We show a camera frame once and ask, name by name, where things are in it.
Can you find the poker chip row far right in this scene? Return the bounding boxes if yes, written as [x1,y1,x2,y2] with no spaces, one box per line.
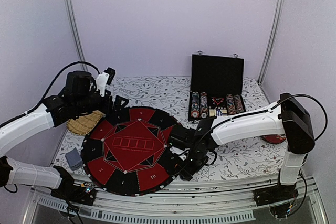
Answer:
[234,95,244,113]

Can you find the red floral round tin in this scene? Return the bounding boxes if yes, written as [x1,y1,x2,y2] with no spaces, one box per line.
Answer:
[262,134,287,144]

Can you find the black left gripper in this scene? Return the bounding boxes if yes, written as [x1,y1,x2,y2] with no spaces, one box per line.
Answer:
[74,87,130,116]

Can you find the woven bamboo fan mat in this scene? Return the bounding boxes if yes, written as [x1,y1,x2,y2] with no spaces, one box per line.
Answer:
[66,110,105,136]

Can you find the poker chip row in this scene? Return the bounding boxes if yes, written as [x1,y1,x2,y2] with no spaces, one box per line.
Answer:
[226,94,236,115]
[191,91,200,118]
[234,95,244,113]
[200,92,208,118]

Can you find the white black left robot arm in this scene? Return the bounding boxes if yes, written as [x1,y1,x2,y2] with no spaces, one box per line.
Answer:
[1,68,129,200]

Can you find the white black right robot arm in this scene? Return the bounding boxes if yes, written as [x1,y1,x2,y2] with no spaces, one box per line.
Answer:
[169,93,318,201]

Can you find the black poker chip case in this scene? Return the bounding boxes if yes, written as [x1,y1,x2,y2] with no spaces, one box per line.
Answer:
[187,54,244,121]

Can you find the left aluminium corner post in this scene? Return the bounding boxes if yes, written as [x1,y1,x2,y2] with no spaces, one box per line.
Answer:
[64,0,86,61]

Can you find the boxed card deck in case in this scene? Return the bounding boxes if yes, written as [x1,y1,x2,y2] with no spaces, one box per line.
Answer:
[208,106,227,116]

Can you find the aluminium corner post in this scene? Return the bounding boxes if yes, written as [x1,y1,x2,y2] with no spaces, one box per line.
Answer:
[64,0,86,61]
[257,0,285,86]

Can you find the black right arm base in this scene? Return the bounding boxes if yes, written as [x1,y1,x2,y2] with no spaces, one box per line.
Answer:
[253,185,298,206]

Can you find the blue checkered card deck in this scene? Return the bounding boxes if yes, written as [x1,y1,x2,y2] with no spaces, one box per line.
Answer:
[65,148,83,171]

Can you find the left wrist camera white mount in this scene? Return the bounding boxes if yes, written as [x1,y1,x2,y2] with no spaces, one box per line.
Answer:
[96,67,116,97]

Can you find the right aluminium corner post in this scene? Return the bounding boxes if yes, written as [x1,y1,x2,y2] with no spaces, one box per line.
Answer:
[257,0,285,86]

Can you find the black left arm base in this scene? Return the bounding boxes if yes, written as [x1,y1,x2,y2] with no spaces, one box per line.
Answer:
[50,180,97,206]

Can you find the round red black poker mat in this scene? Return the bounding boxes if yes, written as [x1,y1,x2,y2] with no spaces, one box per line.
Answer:
[81,106,183,196]

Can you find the poker chip row far left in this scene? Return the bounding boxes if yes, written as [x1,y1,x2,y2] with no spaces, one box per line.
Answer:
[191,91,200,118]

